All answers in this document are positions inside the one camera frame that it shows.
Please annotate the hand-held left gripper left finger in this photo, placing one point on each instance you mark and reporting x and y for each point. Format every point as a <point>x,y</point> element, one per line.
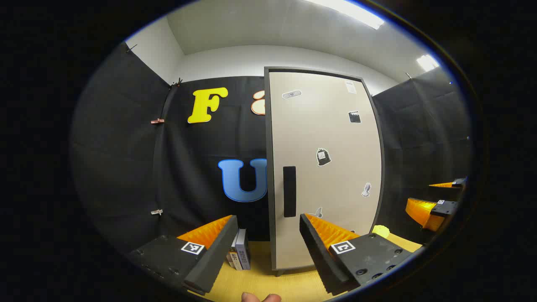
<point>218,256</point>

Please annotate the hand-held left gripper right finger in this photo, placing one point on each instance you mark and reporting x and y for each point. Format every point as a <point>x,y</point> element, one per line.
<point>319,256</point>

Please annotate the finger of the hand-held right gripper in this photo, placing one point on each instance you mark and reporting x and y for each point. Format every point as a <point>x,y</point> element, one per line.
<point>447,208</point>
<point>458,183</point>

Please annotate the grey cabinet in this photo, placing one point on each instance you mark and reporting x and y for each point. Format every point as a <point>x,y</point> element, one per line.
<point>267,167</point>

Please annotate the beige book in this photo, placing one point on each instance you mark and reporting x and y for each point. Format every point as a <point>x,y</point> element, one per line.
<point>229,256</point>

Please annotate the white book with portrait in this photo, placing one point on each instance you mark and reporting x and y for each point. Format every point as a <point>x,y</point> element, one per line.
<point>235,258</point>

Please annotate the grey book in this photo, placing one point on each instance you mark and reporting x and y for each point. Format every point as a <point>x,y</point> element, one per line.
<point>243,251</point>

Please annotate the yellow bumpy toy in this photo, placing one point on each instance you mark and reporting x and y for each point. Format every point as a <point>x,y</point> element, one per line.
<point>381,231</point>

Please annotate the white clip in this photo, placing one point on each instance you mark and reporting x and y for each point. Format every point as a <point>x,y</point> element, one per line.
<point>156,212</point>

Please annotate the small ceiling light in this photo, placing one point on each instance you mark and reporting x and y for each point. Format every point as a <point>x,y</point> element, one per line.
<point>427,63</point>

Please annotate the black backdrop cloth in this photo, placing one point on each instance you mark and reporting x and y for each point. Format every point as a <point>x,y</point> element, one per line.
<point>126,147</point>

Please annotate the copper clip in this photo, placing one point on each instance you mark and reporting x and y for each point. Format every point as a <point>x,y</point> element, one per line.
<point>157,121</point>

